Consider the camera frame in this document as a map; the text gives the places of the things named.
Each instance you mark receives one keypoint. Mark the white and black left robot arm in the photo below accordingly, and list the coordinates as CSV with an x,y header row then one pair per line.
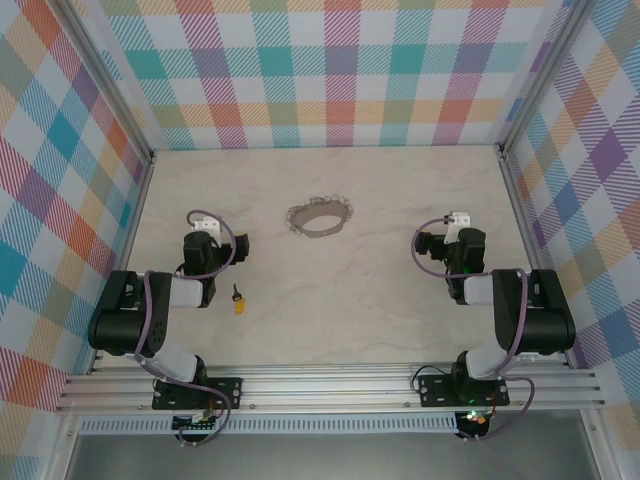
x,y
120,325

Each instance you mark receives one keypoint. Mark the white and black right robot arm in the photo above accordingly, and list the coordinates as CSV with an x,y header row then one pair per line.
x,y
545,325

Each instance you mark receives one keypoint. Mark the grey metal panel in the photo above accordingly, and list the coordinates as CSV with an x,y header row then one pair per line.
x,y
325,457

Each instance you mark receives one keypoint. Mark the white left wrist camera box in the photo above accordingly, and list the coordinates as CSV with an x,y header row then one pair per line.
x,y
207,224

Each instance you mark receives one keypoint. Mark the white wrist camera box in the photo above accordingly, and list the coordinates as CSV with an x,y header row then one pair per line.
x,y
207,224
459,218

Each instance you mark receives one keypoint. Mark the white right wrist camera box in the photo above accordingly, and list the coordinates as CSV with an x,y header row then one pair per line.
x,y
459,218

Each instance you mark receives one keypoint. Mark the aluminium side rail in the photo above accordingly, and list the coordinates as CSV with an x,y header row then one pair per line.
x,y
527,225
131,225

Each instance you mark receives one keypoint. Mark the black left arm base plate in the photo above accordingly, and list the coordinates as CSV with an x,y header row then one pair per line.
x,y
227,392

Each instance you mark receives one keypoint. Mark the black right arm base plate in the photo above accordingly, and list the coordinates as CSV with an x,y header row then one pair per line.
x,y
435,390

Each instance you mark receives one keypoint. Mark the aluminium mounting rail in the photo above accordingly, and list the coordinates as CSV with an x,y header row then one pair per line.
x,y
325,390

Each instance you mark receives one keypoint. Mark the aluminium frame post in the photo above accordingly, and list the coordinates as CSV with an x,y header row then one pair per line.
x,y
545,75
106,75

